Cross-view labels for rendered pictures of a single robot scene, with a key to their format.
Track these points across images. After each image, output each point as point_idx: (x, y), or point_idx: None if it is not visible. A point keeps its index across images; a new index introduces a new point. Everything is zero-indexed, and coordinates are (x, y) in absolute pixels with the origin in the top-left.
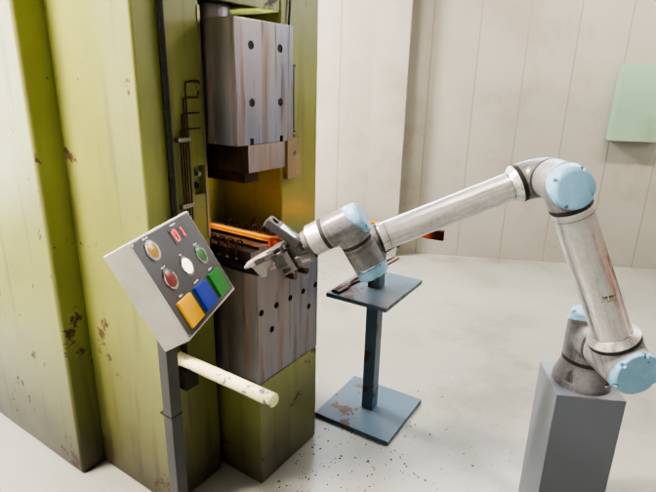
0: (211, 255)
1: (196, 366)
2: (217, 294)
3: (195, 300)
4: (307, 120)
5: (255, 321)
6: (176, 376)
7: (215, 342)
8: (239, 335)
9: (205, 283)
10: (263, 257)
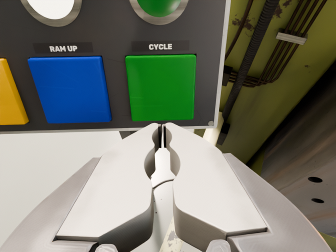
0: (211, 15)
1: (204, 137)
2: (128, 109)
3: (24, 84)
4: None
5: (297, 175)
6: (126, 132)
7: (278, 133)
8: (284, 158)
9: (87, 70)
10: (17, 227)
